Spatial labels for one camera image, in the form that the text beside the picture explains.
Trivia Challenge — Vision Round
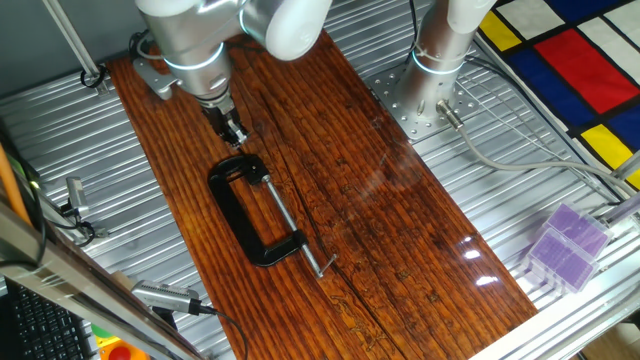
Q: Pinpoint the orange box with red button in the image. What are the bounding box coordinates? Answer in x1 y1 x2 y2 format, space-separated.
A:
95 335 151 360

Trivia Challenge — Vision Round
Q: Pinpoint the orange pole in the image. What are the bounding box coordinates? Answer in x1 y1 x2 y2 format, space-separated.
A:
0 142 32 227

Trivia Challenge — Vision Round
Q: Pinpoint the black camera cable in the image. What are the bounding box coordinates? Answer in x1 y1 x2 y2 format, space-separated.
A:
198 303 250 360

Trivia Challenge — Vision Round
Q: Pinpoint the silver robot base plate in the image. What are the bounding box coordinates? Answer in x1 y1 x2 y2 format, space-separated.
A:
367 62 481 144

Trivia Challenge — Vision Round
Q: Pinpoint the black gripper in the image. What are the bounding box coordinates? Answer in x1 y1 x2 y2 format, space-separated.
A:
200 97 250 150

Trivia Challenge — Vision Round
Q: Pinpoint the brown wood grain board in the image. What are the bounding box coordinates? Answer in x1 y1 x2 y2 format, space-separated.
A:
107 29 539 360

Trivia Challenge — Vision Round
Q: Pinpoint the grey cable with metal plug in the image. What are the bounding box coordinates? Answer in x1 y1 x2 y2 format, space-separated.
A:
435 98 640 196

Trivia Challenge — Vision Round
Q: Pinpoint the small grey camera on mount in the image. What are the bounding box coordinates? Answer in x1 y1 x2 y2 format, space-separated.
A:
59 175 109 246

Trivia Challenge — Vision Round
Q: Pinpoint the thin grey pole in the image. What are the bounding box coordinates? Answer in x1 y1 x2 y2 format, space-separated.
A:
42 0 109 96

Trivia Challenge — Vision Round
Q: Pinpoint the black keyboard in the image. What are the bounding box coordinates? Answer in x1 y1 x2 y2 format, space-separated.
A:
4 279 97 360

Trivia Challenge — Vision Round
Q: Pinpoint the colourful squares cloth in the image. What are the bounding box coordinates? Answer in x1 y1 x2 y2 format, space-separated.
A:
477 0 640 191

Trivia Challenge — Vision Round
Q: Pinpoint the plain wooden block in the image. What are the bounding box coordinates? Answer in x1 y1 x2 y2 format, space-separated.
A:
110 270 136 294

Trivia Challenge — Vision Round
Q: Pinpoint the wrist camera with metal bracket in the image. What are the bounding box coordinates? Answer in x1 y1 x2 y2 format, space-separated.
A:
128 30 184 101

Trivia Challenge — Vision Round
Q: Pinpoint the black C-clamp with steel screw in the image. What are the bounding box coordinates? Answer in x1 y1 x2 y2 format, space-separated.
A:
207 153 340 280

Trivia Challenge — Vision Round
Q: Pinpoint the aluminium frame bar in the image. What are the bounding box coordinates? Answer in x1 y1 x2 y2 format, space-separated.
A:
0 199 206 360

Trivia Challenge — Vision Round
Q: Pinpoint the silver depth camera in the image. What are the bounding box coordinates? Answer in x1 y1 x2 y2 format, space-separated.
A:
130 279 204 316

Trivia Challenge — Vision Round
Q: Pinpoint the clear box with purple contents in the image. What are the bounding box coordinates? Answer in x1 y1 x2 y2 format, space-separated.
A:
542 202 614 259
522 227 600 295

